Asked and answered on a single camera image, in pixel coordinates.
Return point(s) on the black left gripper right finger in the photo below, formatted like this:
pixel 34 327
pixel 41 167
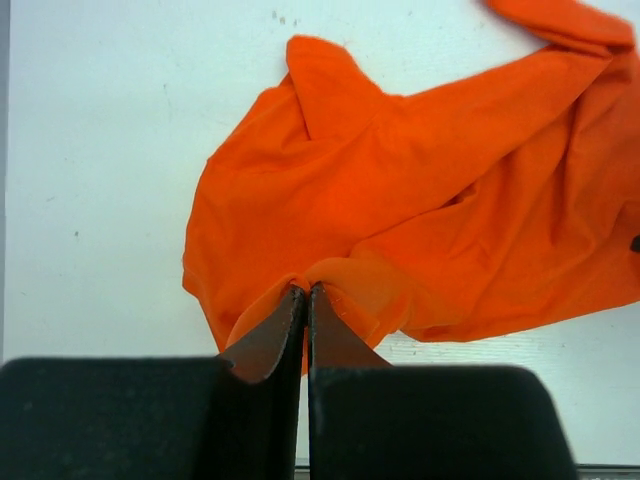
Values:
pixel 369 419

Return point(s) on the orange t shirt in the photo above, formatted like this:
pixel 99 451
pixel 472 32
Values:
pixel 498 203

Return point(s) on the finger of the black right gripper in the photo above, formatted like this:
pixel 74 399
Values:
pixel 635 244

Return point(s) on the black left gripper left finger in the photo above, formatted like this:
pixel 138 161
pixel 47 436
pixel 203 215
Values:
pixel 230 416

